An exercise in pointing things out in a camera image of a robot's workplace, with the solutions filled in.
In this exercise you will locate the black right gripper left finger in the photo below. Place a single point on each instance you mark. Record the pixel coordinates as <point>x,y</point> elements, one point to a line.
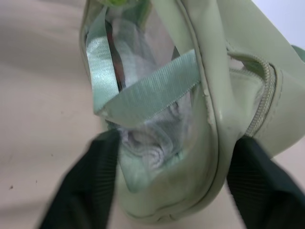
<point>78,188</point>

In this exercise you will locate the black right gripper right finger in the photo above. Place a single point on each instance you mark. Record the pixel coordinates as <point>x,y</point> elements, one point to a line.
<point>264,186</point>

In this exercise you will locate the green pouch with clear window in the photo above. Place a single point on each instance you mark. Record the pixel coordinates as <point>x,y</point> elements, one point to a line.
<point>181,112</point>

